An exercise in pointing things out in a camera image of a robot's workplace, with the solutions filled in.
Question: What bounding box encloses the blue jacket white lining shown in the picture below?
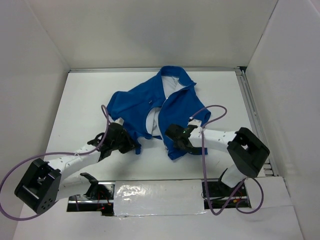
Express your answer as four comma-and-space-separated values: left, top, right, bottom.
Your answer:
106, 66, 211, 160

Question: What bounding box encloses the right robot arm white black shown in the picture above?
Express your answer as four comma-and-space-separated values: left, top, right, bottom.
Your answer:
165, 119, 270, 196

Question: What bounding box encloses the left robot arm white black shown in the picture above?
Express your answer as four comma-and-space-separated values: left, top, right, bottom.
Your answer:
14, 122, 139, 215

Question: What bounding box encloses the white glossy taped sheet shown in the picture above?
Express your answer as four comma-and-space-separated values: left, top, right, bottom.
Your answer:
113, 179, 205, 217

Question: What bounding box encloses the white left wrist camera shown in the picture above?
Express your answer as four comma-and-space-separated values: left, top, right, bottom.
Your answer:
115, 117, 124, 126

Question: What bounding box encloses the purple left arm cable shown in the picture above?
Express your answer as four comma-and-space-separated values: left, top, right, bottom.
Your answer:
0, 104, 113, 221

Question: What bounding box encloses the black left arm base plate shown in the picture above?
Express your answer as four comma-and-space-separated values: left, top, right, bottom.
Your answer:
68, 181, 115, 208

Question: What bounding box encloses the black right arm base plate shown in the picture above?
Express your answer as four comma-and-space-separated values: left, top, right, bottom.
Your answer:
208, 180, 251, 210

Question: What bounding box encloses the aluminium frame rail back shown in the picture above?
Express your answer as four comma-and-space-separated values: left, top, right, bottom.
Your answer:
69, 67, 242, 73

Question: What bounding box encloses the aluminium frame rail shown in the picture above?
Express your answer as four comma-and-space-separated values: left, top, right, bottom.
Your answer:
69, 67, 242, 73
234, 66, 279, 177

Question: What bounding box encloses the aluminium frame rail right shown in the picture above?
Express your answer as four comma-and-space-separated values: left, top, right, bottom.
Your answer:
234, 66, 279, 177

